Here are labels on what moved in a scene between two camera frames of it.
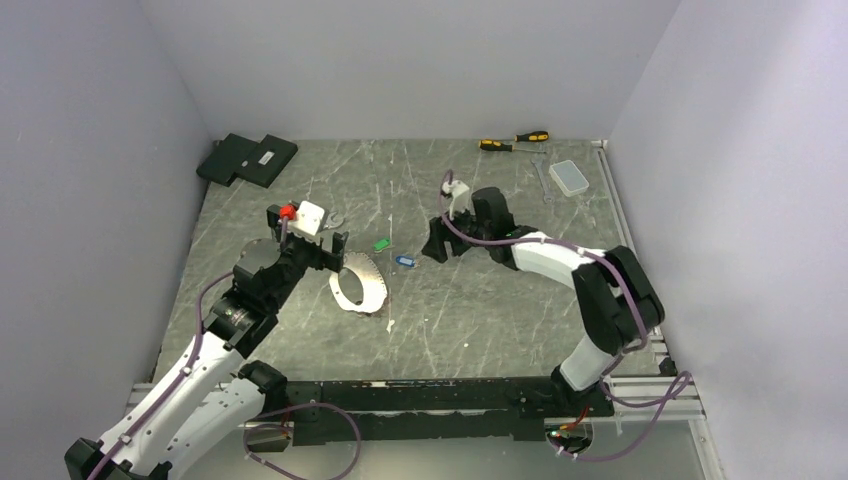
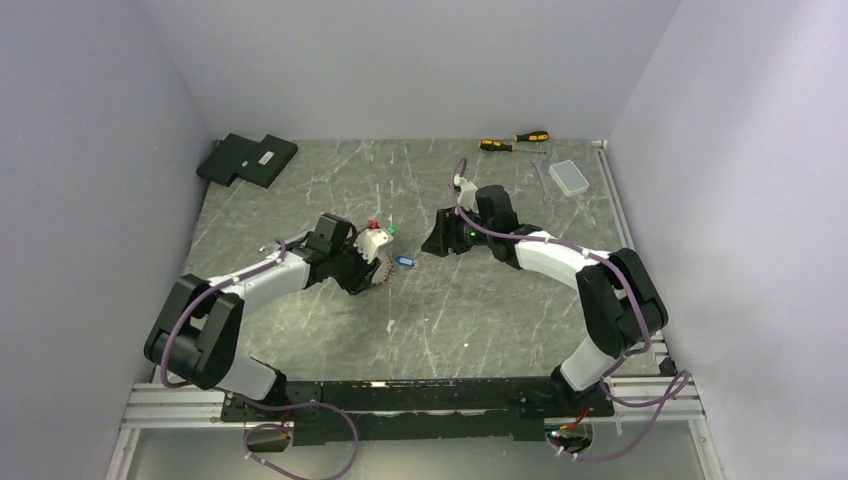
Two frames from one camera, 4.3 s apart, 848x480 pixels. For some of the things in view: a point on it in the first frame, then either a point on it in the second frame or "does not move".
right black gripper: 443,230 does not move
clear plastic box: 569,178 does not move
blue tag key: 402,260 does not move
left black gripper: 321,257 -> 362,279
